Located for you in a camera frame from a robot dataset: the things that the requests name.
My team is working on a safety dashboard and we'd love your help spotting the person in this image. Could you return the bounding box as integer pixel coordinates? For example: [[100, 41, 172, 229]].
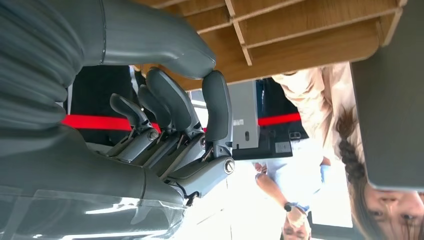
[[253, 77, 332, 240], [271, 62, 424, 240], [67, 64, 148, 147]]

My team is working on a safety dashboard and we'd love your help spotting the wooden card organizer box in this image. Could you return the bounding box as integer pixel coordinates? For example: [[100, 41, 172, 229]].
[[132, 0, 409, 92]]

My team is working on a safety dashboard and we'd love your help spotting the grey kiosk stand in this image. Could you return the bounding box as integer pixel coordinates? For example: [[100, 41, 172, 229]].
[[227, 80, 294, 162]]

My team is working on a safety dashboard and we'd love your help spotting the grey laptop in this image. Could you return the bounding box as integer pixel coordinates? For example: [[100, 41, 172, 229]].
[[350, 0, 424, 193]]

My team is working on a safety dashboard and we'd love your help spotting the red barrier rope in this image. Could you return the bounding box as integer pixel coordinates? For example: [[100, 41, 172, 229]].
[[61, 111, 302, 134]]

